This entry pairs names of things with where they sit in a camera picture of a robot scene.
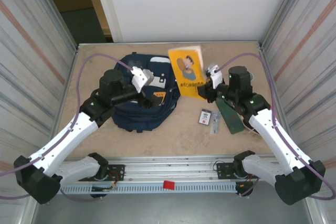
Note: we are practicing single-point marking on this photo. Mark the yellow picture book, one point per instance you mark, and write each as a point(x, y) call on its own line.
point(186, 77)

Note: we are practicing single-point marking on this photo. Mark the navy blue backpack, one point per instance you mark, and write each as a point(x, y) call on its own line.
point(136, 116)

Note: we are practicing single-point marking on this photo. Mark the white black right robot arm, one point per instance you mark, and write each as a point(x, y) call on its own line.
point(278, 140)

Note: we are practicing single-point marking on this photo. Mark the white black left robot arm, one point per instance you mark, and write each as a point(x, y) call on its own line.
point(65, 140)

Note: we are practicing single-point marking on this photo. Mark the white black card box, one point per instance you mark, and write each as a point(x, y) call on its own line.
point(204, 116)

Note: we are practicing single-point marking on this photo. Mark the clear plastic stationery case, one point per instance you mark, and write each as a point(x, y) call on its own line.
point(215, 123)

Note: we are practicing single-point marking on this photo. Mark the translucent striped side panel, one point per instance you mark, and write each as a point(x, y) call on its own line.
point(26, 51)
point(309, 51)

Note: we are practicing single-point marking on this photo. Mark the red tape block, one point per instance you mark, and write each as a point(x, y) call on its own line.
point(169, 185)

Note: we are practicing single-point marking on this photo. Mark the thin aluminium edge rail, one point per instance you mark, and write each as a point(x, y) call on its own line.
point(131, 43)

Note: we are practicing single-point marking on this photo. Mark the wide aluminium table rail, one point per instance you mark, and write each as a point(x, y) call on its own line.
point(170, 167)

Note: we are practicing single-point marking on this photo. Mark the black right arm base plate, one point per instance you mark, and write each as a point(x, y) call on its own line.
point(223, 169)

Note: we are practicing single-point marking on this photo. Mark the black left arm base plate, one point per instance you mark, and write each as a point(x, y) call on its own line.
point(116, 169)

